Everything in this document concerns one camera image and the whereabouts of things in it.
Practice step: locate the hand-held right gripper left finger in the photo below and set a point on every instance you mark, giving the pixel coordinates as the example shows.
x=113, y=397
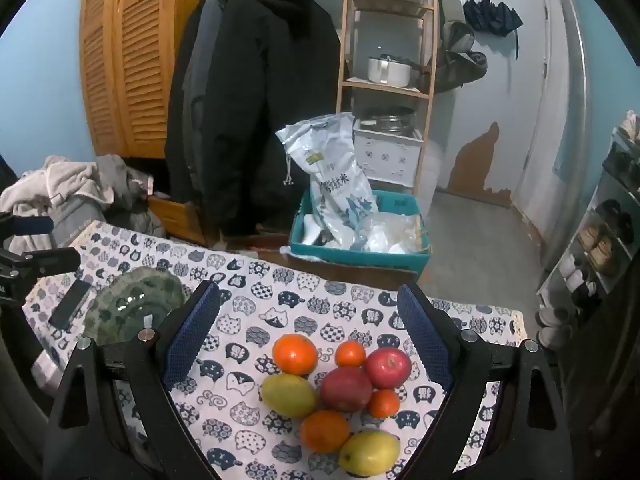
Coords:
x=192, y=335

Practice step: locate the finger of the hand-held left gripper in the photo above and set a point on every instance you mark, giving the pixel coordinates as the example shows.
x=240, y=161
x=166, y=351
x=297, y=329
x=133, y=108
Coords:
x=50, y=260
x=30, y=225

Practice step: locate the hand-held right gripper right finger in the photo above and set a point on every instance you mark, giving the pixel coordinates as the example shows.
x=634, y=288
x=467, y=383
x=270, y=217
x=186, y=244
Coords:
x=425, y=335

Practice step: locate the bright red apple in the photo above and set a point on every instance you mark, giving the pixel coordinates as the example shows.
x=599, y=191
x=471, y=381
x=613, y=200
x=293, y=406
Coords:
x=387, y=367

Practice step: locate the small orange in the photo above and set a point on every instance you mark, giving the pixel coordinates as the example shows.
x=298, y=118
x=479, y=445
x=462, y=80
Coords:
x=384, y=404
x=350, y=355

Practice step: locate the dark red apple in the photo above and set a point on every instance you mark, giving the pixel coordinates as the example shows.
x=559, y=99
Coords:
x=345, y=390

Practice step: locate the large orange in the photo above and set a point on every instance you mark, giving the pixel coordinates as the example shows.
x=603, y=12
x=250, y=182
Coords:
x=295, y=355
x=325, y=432

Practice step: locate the green-yellow mango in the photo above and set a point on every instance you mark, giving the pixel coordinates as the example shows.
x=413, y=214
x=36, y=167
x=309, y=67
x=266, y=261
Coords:
x=289, y=395

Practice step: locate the yellow-green pear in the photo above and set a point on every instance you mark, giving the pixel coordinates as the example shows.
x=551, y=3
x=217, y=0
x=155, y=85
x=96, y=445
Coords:
x=370, y=455

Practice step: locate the beige towel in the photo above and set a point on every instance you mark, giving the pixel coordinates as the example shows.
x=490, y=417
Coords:
x=45, y=185

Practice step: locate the grey bag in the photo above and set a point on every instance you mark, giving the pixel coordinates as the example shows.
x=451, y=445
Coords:
x=75, y=220

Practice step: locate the black smartphone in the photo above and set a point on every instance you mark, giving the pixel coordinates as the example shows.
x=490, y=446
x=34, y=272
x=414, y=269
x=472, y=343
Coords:
x=70, y=304

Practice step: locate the cat print tablecloth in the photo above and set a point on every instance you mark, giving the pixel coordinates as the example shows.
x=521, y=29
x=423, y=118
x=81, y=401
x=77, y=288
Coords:
x=280, y=310

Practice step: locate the grey garment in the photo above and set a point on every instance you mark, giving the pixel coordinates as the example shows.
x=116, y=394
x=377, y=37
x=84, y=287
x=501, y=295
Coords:
x=120, y=185

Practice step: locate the teal plastic basket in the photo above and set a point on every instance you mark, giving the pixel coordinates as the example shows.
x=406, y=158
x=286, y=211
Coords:
x=350, y=259

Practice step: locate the white plastic bag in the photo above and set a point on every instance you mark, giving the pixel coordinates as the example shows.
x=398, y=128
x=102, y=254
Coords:
x=392, y=232

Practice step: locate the wooden drawer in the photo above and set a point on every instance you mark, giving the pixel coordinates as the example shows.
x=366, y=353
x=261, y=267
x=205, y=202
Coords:
x=175, y=215

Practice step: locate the white patterned drawer box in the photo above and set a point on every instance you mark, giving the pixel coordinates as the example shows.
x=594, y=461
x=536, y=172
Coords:
x=385, y=157

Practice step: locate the white printed rice bag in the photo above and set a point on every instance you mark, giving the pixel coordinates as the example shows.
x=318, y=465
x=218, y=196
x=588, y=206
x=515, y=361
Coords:
x=325, y=170

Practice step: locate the group of shoes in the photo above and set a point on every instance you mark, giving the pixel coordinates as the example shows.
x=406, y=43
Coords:
x=600, y=250

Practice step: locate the wooden louvered wardrobe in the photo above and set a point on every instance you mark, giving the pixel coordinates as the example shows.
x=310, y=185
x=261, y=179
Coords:
x=140, y=60

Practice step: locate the steel pot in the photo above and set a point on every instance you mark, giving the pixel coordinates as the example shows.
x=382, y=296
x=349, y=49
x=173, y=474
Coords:
x=395, y=122

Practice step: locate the metal shoe rack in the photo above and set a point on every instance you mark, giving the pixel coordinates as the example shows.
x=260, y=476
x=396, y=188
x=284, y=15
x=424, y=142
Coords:
x=595, y=200

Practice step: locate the dark grey hanging jacket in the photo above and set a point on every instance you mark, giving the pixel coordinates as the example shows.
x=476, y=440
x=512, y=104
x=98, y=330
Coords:
x=202, y=50

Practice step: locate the white door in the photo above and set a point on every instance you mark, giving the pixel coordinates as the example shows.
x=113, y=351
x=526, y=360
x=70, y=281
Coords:
x=532, y=110

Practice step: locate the black hanging coat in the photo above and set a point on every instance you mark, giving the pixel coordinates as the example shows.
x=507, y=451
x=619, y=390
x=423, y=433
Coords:
x=270, y=85

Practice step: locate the white cooking pot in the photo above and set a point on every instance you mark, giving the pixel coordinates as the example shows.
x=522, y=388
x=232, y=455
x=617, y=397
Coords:
x=387, y=71

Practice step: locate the tall silver panel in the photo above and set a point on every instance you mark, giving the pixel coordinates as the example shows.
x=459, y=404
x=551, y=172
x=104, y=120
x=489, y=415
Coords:
x=570, y=110

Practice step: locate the dark hanging bag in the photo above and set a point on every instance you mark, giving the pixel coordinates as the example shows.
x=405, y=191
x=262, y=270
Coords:
x=465, y=67

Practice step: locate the wooden shelf rack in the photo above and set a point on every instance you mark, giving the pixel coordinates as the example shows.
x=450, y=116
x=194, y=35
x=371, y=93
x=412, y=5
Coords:
x=345, y=60

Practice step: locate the dark blue folded umbrella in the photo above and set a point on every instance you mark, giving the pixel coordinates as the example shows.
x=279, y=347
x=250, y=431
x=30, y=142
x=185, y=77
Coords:
x=492, y=15

